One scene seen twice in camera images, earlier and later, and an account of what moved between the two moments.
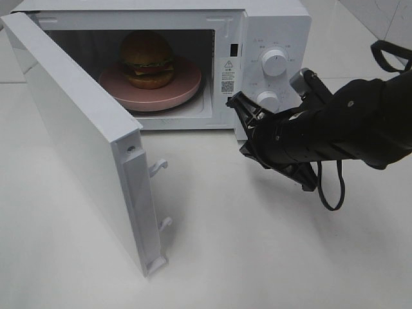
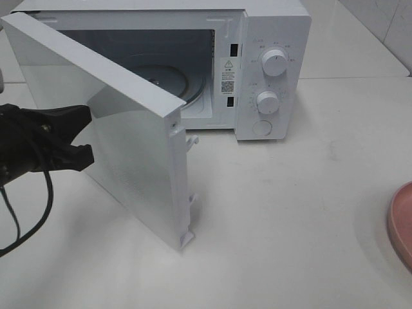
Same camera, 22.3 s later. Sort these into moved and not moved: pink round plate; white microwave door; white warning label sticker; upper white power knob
Moved: pink round plate; white microwave door
Not moved: upper white power knob; white warning label sticker
